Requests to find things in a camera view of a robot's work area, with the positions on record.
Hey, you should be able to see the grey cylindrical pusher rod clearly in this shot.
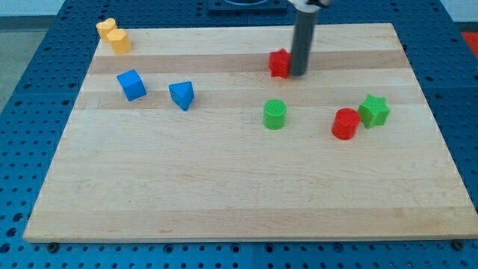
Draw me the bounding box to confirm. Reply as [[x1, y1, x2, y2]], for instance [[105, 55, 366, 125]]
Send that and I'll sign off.
[[289, 7, 318, 76]]

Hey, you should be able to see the red star block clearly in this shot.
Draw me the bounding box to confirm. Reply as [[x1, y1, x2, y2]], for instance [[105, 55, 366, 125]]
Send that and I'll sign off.
[[269, 49, 291, 78]]

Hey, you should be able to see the green star block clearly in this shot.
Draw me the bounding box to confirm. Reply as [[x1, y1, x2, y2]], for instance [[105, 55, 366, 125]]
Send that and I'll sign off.
[[358, 94, 390, 129]]

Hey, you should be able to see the yellow hexagon block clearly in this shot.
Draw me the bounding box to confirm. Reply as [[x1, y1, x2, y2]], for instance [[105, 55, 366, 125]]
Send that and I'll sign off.
[[107, 28, 131, 55]]

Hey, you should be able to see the green cylinder block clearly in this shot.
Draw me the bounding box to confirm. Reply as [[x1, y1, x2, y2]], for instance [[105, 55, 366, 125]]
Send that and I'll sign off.
[[263, 99, 287, 130]]

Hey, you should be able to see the red cylinder block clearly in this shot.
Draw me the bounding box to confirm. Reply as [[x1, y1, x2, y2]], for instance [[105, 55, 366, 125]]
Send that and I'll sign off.
[[332, 108, 361, 140]]

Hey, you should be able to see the blue triangle block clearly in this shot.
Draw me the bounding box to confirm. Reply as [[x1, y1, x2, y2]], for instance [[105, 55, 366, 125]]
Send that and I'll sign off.
[[168, 81, 195, 111]]

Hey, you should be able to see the wooden board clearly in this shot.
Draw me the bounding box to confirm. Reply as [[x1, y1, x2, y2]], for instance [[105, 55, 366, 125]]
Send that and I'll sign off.
[[24, 23, 477, 243]]

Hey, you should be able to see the blue cube block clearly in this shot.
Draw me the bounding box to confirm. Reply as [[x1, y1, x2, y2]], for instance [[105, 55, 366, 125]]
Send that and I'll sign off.
[[117, 69, 146, 102]]

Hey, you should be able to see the yellow heart block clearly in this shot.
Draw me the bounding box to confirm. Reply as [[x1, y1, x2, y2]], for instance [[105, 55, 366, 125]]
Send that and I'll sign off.
[[96, 18, 117, 43]]

